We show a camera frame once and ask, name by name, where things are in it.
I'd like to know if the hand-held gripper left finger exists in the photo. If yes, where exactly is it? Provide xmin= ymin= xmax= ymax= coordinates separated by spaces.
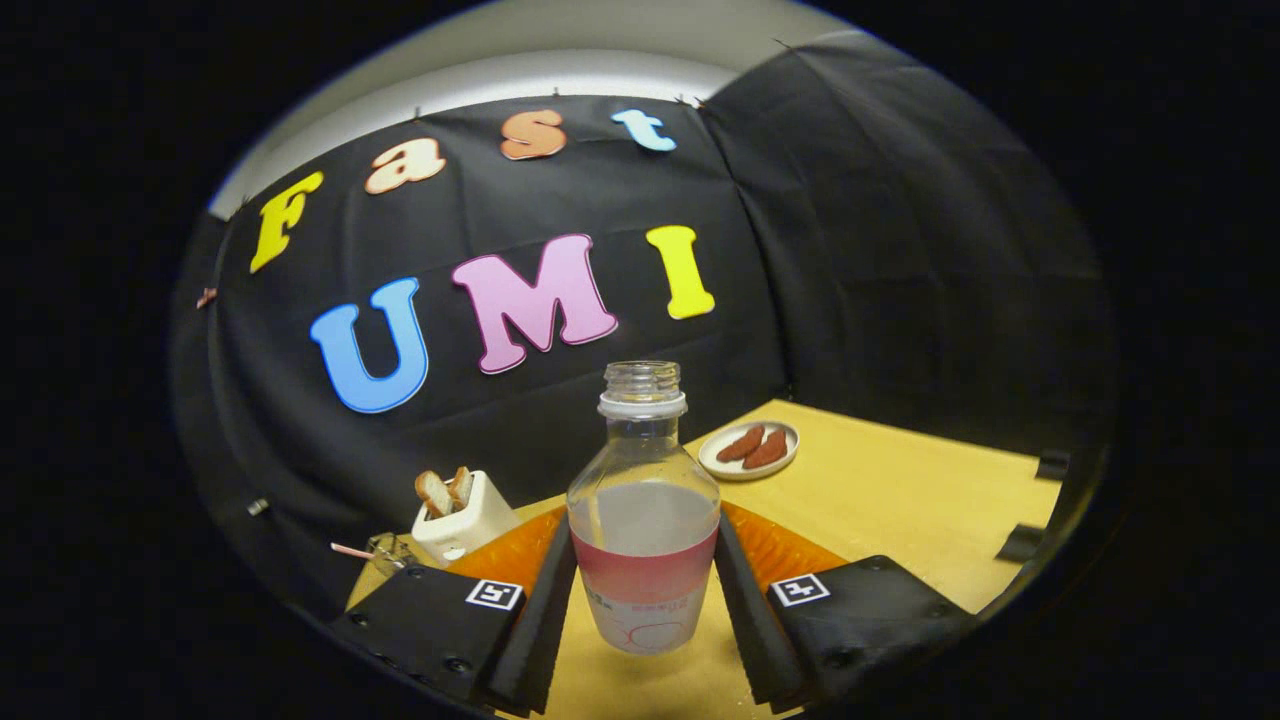
xmin=330 ymin=507 xmax=578 ymax=716

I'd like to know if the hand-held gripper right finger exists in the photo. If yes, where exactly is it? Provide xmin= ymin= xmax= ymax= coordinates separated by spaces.
xmin=714 ymin=503 xmax=976 ymax=711

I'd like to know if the clear juice bottle pink label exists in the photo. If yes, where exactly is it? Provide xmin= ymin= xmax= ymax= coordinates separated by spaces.
xmin=566 ymin=361 xmax=722 ymax=656

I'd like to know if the white toaster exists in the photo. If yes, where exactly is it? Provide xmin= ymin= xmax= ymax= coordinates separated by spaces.
xmin=411 ymin=470 xmax=521 ymax=566

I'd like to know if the white round plate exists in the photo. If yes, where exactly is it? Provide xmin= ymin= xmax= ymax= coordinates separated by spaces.
xmin=697 ymin=420 xmax=801 ymax=482

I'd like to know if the brown sausage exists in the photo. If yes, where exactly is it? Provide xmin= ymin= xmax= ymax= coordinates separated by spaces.
xmin=742 ymin=430 xmax=789 ymax=470
xmin=716 ymin=425 xmax=766 ymax=463

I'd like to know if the wooden table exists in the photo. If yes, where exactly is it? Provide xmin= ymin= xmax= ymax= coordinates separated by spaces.
xmin=345 ymin=400 xmax=1063 ymax=720

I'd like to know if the black backdrop cloth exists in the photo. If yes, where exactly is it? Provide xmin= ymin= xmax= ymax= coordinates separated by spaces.
xmin=170 ymin=30 xmax=1116 ymax=621

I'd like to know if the small wire basket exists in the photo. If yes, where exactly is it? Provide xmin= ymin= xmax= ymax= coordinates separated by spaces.
xmin=370 ymin=533 xmax=426 ymax=576

